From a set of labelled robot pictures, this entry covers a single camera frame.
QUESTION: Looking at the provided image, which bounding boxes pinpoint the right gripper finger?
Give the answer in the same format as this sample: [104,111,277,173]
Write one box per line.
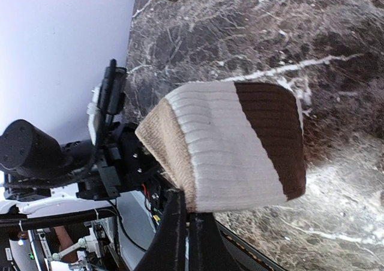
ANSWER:
[188,213,241,271]

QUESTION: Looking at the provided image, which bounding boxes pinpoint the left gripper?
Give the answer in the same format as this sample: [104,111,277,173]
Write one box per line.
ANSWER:
[76,124,187,271]

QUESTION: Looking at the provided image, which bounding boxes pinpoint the cream brown sock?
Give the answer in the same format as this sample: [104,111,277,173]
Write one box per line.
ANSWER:
[136,82,306,213]

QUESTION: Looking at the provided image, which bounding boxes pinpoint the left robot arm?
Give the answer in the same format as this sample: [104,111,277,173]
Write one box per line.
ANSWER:
[1,120,168,220]

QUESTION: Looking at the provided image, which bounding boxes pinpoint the black front rail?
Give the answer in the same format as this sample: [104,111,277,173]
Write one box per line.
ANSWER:
[217,221,286,271]

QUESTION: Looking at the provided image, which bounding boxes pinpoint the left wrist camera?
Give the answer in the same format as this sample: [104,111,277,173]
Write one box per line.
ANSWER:
[86,59,127,146]

